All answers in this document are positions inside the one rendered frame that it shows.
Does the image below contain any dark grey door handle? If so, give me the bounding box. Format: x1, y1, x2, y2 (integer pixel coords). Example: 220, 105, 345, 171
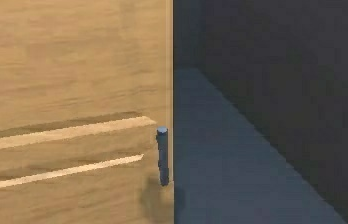
155, 125, 170, 187

